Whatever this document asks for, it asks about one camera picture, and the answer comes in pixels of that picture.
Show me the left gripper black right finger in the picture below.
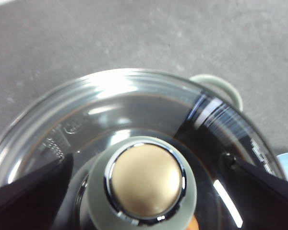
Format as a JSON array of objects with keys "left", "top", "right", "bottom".
[{"left": 230, "top": 156, "right": 288, "bottom": 230}]

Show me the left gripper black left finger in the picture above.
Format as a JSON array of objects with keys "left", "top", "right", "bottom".
[{"left": 0, "top": 153, "right": 74, "bottom": 230}]

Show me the brown potato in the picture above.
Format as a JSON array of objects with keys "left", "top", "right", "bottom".
[{"left": 187, "top": 214, "right": 200, "bottom": 230}]

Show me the glass lid with green knob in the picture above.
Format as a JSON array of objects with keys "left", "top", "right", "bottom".
[{"left": 0, "top": 68, "right": 287, "bottom": 230}]

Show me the pale green electric steamer pot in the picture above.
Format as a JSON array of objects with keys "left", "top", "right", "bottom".
[{"left": 189, "top": 73, "right": 243, "bottom": 112}]

